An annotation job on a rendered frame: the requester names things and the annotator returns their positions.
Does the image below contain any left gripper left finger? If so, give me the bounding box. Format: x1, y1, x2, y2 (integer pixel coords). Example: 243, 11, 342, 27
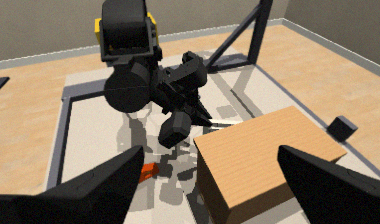
0, 145, 144, 224

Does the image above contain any orange spirit level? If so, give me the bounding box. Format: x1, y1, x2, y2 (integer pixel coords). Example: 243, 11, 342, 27
138, 163, 159, 184

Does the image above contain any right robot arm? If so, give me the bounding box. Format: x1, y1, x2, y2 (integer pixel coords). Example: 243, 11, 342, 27
99, 0, 208, 113

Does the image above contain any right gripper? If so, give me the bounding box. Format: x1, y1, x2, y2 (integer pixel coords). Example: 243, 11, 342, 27
147, 68, 213, 149

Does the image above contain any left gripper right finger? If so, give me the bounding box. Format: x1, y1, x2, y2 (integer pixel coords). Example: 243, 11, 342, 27
277, 145, 380, 224

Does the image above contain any black metal gantry frame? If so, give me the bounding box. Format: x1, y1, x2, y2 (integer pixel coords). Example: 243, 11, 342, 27
204, 0, 273, 69

